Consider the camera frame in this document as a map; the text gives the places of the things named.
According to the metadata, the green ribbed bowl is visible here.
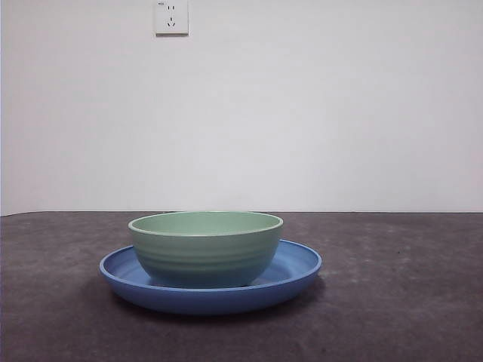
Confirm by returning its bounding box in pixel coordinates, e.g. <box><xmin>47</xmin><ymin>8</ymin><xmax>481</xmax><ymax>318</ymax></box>
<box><xmin>127</xmin><ymin>210</ymin><xmax>285</xmax><ymax>290</ymax></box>

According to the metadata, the blue round plate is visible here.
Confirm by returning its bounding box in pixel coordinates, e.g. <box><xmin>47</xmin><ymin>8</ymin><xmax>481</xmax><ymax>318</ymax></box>
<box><xmin>98</xmin><ymin>238</ymin><xmax>323</xmax><ymax>316</ymax></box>

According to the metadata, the white wall socket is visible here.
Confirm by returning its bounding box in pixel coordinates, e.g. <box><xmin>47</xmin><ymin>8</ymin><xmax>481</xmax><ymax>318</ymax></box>
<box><xmin>154</xmin><ymin>0</ymin><xmax>189</xmax><ymax>38</ymax></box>

